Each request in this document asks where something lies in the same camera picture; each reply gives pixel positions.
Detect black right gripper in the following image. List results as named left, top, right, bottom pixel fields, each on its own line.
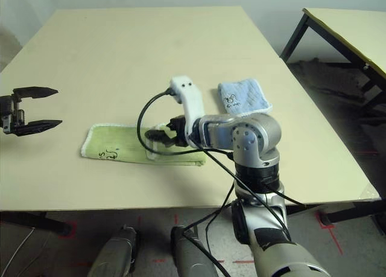
left=145, top=115, right=189, bottom=148

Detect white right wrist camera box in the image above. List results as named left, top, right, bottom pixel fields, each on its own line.
left=169, top=74, right=207, bottom=148

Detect green towel with white trim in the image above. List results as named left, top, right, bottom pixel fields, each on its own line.
left=80, top=123, right=208, bottom=168

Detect black right camera cable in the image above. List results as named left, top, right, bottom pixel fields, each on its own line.
left=136, top=89, right=212, bottom=156

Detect beige side table black frame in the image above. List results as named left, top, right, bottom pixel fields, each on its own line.
left=280, top=7, right=386, bottom=109

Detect black table leg base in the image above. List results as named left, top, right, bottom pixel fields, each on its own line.
left=286, top=203, right=386, bottom=226
left=0, top=212, right=75, bottom=238

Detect folded light blue towel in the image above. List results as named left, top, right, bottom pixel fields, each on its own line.
left=217, top=77, right=273, bottom=118

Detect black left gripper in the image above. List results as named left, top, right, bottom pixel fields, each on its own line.
left=0, top=86, right=63, bottom=138

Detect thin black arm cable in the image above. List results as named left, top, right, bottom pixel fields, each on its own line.
left=182, top=148, right=305, bottom=277

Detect grey robot left leg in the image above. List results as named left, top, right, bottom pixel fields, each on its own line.
left=87, top=224, right=139, bottom=277

